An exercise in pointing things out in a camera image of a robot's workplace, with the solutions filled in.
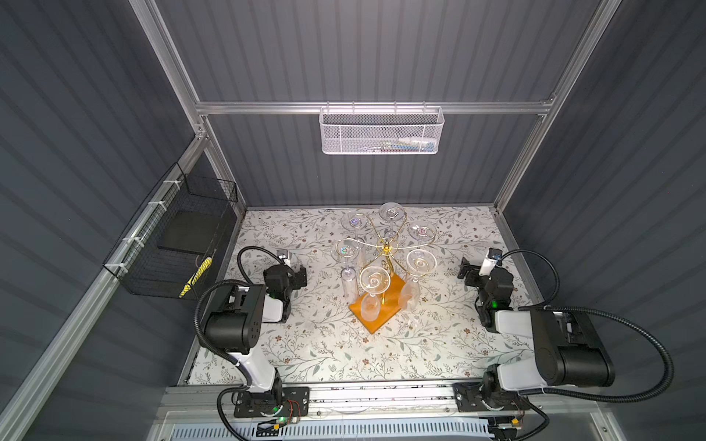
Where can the white mesh wall basket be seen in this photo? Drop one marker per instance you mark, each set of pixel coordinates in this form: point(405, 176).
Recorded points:
point(344, 130)

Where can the black pad in basket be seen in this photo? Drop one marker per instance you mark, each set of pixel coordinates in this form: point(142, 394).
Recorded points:
point(189, 232)

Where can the items in white basket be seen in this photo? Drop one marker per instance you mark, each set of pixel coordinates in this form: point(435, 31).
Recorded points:
point(420, 145)

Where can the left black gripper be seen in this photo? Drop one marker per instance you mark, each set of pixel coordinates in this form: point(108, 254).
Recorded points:
point(295, 277)

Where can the orange wooden rack base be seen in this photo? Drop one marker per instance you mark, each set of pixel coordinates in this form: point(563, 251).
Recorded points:
point(390, 306)

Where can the floral table mat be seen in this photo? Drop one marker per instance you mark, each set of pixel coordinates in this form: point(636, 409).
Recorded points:
point(322, 340)

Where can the clear flute glass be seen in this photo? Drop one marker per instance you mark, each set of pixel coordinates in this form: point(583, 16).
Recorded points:
point(347, 253)
point(375, 281)
point(420, 263)
point(393, 216)
point(355, 222)
point(422, 232)

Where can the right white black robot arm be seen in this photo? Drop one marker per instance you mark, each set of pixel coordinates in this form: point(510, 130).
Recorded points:
point(567, 350)

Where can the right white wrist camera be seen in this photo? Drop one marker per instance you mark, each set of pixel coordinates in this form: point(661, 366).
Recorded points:
point(490, 261)

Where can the black wire wall basket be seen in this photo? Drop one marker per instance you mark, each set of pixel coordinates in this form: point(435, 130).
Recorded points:
point(145, 270)

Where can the gold wire glass rack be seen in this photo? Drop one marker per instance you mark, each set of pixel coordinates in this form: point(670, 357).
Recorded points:
point(376, 250)

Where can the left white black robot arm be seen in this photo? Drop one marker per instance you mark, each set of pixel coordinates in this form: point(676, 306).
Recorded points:
point(228, 322)

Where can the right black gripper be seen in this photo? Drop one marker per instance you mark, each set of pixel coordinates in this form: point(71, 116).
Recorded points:
point(473, 276)

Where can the yellow black striped tool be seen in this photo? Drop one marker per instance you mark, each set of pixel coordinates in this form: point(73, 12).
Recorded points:
point(191, 289)

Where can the clear flute glass front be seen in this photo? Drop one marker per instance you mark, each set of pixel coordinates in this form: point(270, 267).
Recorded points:
point(375, 281)

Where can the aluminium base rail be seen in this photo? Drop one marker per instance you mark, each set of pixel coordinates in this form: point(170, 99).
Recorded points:
point(382, 410)

